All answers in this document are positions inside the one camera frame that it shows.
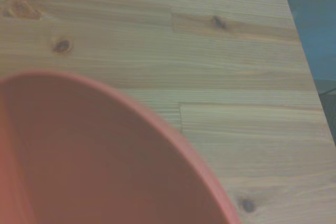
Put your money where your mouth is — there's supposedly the pink round plate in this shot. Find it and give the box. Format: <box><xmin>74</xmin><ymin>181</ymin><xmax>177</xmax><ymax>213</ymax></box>
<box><xmin>0</xmin><ymin>69</ymin><xmax>243</xmax><ymax>224</ymax></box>

